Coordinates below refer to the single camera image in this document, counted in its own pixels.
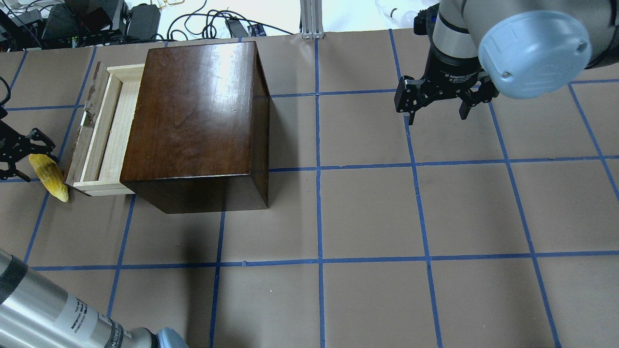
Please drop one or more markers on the black electronics pile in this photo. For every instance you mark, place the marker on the black electronics pile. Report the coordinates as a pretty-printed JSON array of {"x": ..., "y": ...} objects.
[{"x": 53, "y": 24}]

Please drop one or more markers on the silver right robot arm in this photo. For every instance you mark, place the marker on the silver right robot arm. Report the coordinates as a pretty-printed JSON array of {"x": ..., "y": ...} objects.
[{"x": 479, "y": 49}]

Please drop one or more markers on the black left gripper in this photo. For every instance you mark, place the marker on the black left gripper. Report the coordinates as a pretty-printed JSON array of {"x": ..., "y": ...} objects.
[{"x": 16, "y": 146}]

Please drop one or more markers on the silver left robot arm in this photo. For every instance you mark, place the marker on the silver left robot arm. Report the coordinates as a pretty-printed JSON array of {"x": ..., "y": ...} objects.
[{"x": 37, "y": 313}]

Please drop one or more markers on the aluminium frame post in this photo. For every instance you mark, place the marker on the aluminium frame post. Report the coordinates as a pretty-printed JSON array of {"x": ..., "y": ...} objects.
[{"x": 311, "y": 18}]

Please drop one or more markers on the black power adapter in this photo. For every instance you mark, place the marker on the black power adapter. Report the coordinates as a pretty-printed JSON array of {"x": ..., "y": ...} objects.
[{"x": 144, "y": 22}]

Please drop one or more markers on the light wood drawer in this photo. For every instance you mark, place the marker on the light wood drawer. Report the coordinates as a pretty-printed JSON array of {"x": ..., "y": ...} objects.
[{"x": 102, "y": 137}]

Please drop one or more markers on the dark brown wooden cabinet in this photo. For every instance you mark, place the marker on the dark brown wooden cabinet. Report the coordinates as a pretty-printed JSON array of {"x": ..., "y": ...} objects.
[{"x": 199, "y": 138}]

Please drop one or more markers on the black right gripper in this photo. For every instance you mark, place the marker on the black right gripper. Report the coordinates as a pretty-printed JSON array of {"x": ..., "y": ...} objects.
[{"x": 452, "y": 71}]

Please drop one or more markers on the yellow corn cob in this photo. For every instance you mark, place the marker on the yellow corn cob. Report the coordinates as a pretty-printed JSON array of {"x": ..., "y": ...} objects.
[{"x": 50, "y": 175}]

